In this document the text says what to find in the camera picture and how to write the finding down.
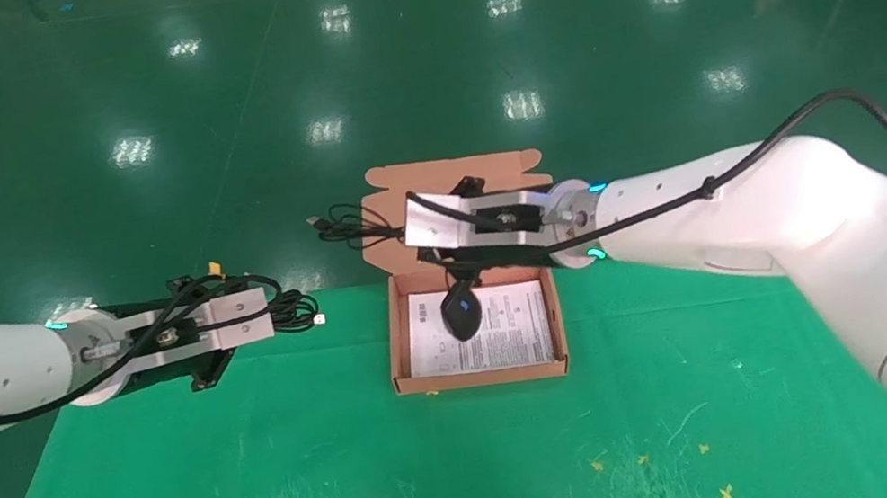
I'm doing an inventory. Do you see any black data cable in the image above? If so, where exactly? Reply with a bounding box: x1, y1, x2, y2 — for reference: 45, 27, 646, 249
264, 282, 329, 338

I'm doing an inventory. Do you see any black wired computer mouse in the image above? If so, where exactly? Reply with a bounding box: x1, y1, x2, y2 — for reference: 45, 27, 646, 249
306, 182, 489, 365

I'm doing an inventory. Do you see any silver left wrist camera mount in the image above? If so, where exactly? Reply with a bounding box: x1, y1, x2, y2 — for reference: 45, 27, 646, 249
68, 285, 278, 387

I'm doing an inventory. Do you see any open orange cardboard box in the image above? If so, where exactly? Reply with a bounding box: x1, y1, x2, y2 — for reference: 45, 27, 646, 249
348, 138, 590, 407

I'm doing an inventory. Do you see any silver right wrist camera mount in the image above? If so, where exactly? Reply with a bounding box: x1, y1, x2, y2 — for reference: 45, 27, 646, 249
396, 169, 563, 279

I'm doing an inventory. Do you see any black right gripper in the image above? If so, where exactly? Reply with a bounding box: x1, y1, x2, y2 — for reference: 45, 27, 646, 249
405, 163, 566, 291

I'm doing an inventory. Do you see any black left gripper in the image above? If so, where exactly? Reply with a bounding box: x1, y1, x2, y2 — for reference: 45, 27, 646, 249
101, 350, 240, 408

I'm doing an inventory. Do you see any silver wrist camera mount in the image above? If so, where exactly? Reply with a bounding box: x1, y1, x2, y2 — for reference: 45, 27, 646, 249
396, 169, 563, 279
68, 285, 278, 387

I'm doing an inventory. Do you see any white printed instruction sheet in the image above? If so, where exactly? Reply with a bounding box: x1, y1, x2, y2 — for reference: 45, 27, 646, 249
397, 271, 557, 387

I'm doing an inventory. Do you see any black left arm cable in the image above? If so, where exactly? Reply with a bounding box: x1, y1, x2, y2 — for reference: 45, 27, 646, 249
0, 260, 301, 440

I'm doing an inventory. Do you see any green table mat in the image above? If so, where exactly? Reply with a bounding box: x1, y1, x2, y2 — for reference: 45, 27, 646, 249
0, 189, 887, 498

